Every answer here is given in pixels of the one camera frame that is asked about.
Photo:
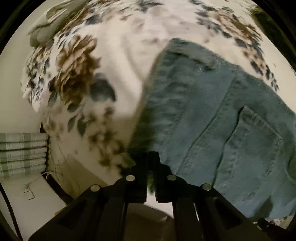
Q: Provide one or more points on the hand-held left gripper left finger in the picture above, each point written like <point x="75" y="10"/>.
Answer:
<point x="138" y="176"/>

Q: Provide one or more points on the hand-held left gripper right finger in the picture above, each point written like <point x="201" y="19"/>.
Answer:
<point x="161" y="178"/>

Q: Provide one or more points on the blue denim pants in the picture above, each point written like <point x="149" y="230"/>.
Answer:
<point x="208" y="120"/>

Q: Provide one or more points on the floral printed blanket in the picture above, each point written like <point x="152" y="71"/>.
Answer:
<point x="99" y="92"/>

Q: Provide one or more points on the green striped folded cloth stack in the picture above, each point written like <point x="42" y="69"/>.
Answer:
<point x="22" y="154"/>

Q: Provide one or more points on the white wall socket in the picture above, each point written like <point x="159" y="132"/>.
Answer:
<point x="28" y="194"/>

